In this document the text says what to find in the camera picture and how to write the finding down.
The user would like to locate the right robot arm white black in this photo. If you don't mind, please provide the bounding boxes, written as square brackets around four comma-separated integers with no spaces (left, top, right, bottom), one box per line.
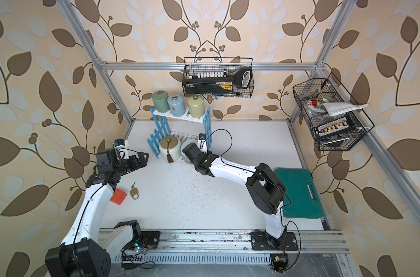
[182,143,286,239]

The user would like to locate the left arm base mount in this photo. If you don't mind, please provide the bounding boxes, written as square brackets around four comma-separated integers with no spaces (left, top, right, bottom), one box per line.
[123,231,161,250]

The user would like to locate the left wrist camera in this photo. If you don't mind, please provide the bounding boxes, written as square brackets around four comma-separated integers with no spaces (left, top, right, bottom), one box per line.
[113,138,129,159]

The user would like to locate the white paper booklet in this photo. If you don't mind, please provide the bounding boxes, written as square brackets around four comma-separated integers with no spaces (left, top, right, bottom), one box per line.
[320,102,369,117]

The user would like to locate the yellow-green tea canister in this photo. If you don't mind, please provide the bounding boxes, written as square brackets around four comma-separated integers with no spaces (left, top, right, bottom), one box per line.
[188,95,205,118]

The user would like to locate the right wire basket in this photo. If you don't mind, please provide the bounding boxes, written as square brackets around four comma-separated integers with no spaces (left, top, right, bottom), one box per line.
[293,73,375,151]

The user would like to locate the brass padlock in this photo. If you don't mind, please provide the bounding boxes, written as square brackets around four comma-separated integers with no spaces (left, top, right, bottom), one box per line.
[129,182,139,200]

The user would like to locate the green plastic tool case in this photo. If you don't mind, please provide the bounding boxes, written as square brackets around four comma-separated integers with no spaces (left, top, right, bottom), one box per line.
[274,168,325,219]

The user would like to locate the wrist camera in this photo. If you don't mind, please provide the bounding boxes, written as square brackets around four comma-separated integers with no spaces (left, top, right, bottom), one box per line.
[197,133,207,153]
[113,138,129,159]

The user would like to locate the blue tea canister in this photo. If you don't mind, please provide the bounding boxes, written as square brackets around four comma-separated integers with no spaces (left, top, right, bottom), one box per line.
[167,94,186,117]

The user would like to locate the wire basket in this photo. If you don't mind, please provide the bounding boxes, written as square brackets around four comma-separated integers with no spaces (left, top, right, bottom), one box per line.
[182,56,255,98]
[293,73,375,151]

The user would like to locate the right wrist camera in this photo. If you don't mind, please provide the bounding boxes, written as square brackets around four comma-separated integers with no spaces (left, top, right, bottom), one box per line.
[197,133,207,153]

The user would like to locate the drill bit set box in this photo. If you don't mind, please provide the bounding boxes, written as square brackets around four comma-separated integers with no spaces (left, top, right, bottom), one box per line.
[315,115,356,139]

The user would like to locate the red small box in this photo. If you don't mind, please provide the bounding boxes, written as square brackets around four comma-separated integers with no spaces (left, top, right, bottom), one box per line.
[110,189,128,205]

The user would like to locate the back wire basket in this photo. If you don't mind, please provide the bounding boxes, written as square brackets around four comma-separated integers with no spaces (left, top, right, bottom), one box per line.
[182,56,255,98]

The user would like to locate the blue white wooden shelf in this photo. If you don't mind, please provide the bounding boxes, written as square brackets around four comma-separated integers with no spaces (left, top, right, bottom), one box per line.
[147,107,212,158]

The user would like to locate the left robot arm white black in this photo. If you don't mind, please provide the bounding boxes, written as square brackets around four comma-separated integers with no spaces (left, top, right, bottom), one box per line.
[45,148,149,277]

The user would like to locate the black yellow tool case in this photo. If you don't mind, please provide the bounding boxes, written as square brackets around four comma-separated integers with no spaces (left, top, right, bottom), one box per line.
[182,68,254,97]

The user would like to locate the cream jar with tassel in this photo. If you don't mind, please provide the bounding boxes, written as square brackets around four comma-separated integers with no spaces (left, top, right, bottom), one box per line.
[159,136,182,163]

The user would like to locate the green tea canister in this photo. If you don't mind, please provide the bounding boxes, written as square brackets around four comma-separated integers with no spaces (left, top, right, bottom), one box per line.
[152,90,170,113]

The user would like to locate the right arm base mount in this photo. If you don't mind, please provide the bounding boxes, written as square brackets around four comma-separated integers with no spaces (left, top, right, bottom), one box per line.
[250,230,299,251]

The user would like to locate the pale blue round jar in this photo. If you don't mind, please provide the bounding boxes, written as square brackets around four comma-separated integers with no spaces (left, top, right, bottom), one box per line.
[181,139,197,164]

